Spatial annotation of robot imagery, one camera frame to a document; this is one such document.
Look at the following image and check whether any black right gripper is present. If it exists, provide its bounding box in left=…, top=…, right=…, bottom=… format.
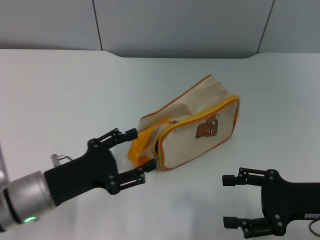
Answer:
left=222, top=167, right=320, bottom=238

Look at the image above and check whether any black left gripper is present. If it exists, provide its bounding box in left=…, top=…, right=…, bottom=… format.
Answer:
left=43, top=127, right=157, bottom=208

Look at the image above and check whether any beige bag with yellow zipper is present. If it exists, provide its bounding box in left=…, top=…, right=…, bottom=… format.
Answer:
left=126, top=74, right=241, bottom=172

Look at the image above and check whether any metal plug on left gripper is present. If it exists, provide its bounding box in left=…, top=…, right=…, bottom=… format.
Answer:
left=51, top=153, right=73, bottom=166

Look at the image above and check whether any thin brown cable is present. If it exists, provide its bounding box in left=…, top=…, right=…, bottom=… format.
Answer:
left=308, top=219, right=320, bottom=236

